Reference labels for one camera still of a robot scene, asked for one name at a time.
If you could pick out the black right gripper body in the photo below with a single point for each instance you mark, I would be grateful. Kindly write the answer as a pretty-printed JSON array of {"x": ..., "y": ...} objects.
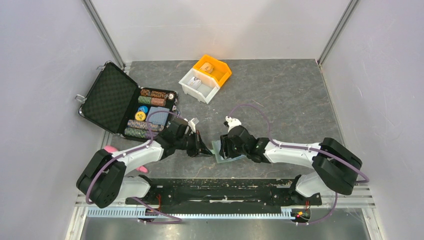
[{"x": 230, "y": 150}]

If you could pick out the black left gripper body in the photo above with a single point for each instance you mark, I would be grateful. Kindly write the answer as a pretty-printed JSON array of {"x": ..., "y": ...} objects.
[{"x": 190, "y": 143}]

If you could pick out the green card holder wallet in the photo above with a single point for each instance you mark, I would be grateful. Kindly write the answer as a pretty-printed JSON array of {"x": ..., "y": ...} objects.
[{"x": 223, "y": 158}]

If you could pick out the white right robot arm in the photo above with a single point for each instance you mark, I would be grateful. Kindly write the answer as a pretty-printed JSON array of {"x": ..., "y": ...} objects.
[{"x": 335, "y": 167}]

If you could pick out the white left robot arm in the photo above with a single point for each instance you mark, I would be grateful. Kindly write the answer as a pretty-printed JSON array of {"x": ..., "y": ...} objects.
[{"x": 106, "y": 177}]

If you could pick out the blue playing card deck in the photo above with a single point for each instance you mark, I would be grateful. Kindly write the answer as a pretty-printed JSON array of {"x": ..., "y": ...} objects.
[{"x": 157, "y": 115}]

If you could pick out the purple chip stack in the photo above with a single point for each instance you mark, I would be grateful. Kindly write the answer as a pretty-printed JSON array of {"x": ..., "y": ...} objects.
[{"x": 143, "y": 125}]

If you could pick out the orange blue chip stack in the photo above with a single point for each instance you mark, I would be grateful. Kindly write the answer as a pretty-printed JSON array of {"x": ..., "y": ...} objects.
[{"x": 161, "y": 102}]

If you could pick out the yellow poker chip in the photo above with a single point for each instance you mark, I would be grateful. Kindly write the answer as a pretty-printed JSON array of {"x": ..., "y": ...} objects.
[{"x": 140, "y": 116}]

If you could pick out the green brown chip stack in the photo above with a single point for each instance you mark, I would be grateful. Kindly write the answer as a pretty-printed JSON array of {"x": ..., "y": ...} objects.
[{"x": 139, "y": 133}]

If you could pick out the blue poker chip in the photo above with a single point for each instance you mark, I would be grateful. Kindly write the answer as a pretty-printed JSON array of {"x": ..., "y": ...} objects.
[{"x": 143, "y": 109}]

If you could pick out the white plastic bin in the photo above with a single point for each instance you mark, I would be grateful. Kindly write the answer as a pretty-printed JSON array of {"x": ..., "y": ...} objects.
[{"x": 199, "y": 85}]

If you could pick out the brown chip stack top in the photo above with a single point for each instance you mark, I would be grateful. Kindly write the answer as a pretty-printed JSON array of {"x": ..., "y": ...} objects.
[{"x": 153, "y": 93}]

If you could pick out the orange plastic bin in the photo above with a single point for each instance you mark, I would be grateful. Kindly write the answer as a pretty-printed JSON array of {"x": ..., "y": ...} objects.
[{"x": 216, "y": 69}]

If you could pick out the black poker chip case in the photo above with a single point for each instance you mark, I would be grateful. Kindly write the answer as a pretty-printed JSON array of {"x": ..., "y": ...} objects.
[{"x": 114, "y": 99}]

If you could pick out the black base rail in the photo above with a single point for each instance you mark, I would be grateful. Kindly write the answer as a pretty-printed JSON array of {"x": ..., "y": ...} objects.
[{"x": 225, "y": 195}]

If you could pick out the pink handled tool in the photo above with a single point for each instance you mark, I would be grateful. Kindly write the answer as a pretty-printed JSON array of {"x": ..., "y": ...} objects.
[{"x": 111, "y": 149}]

